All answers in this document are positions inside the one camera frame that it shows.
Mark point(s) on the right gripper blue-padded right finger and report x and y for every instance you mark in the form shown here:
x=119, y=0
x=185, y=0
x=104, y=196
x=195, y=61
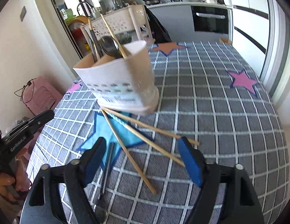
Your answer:
x=199, y=171

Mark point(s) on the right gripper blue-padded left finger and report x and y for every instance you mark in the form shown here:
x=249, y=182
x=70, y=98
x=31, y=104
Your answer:
x=80, y=172

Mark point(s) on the bamboo chopstick patterned end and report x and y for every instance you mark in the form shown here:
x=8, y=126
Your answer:
x=121, y=50

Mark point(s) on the black kitchen faucet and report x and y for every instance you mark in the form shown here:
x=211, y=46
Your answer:
x=87, y=9

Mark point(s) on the person's left hand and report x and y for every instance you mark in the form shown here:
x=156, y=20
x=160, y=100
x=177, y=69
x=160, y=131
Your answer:
x=22, y=182

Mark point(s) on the pink plastic stool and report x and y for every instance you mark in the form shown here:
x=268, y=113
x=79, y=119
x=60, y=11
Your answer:
x=39, y=95

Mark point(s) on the grey checkered tablecloth with stars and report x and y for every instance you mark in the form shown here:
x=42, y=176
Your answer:
x=232, y=126

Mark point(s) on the beige plastic utensil holder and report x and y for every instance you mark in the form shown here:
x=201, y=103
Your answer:
x=124, y=84

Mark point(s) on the cardboard box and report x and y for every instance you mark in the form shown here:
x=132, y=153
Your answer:
x=225, y=41

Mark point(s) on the black garbage bag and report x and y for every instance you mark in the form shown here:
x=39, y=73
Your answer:
x=158, y=31

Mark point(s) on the beige perforated storage cart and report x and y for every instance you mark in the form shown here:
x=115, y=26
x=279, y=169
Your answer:
x=128, y=19

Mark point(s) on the black built-in oven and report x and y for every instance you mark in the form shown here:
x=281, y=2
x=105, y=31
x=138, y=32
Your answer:
x=210, y=19

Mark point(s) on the white refrigerator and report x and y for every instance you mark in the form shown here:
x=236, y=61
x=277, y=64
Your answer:
x=251, y=27

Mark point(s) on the black wok on stove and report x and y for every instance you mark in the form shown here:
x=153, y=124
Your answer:
x=152, y=2

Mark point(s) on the grey wall switch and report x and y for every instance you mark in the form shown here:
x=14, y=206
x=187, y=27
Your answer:
x=23, y=13

